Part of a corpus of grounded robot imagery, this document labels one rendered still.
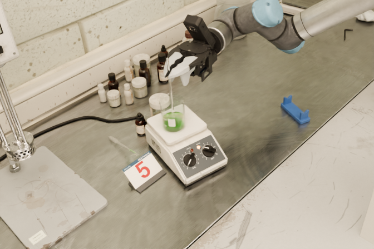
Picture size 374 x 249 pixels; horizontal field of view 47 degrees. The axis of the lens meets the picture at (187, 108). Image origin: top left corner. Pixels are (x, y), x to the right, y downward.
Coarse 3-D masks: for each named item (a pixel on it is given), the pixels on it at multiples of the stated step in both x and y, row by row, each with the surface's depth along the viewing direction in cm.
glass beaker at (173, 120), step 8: (168, 96) 109; (176, 96) 109; (160, 104) 106; (168, 104) 110; (176, 104) 110; (168, 112) 105; (176, 112) 105; (184, 112) 108; (168, 120) 106; (176, 120) 106; (184, 120) 109; (168, 128) 108; (176, 128) 108
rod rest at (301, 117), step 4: (284, 100) 127; (288, 100) 128; (284, 104) 128; (288, 104) 128; (292, 104) 128; (284, 108) 128; (288, 108) 127; (292, 108) 127; (296, 108) 127; (288, 112) 126; (292, 112) 125; (296, 112) 125; (300, 112) 125; (304, 112) 122; (308, 112) 122; (292, 116) 125; (296, 116) 124; (300, 116) 122; (304, 116) 122; (296, 120) 124; (300, 120) 122; (304, 120) 122; (308, 120) 123
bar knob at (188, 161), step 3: (192, 153) 106; (186, 156) 107; (189, 156) 107; (192, 156) 105; (186, 159) 106; (189, 159) 105; (192, 159) 105; (195, 159) 107; (186, 162) 106; (189, 162) 104; (192, 162) 106; (195, 162) 106; (186, 165) 106; (189, 165) 106; (192, 165) 106
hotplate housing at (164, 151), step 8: (152, 136) 112; (192, 136) 110; (200, 136) 111; (152, 144) 115; (160, 144) 109; (176, 144) 108; (184, 144) 109; (160, 152) 112; (168, 152) 107; (168, 160) 109; (224, 160) 109; (176, 168) 106; (208, 168) 107; (216, 168) 109; (184, 176) 105; (192, 176) 105; (200, 176) 107; (184, 184) 106
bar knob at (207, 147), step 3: (204, 147) 107; (207, 147) 107; (210, 147) 108; (204, 150) 108; (207, 150) 107; (210, 150) 107; (213, 150) 107; (204, 153) 108; (207, 153) 108; (210, 153) 108; (213, 153) 108; (207, 156) 108; (210, 156) 108
